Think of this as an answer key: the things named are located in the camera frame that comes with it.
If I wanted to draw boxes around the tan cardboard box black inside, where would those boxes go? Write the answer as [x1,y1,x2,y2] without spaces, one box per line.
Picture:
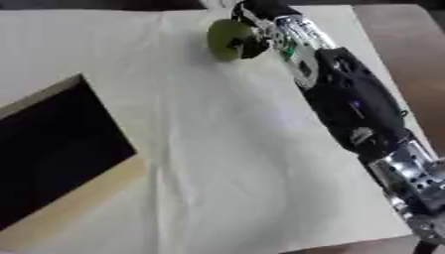
[0,73,150,251]

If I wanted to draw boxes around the green round toy fruit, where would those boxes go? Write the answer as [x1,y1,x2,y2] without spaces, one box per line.
[205,18,256,62]

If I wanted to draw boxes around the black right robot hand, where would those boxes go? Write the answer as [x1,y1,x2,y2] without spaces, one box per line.
[225,0,305,61]

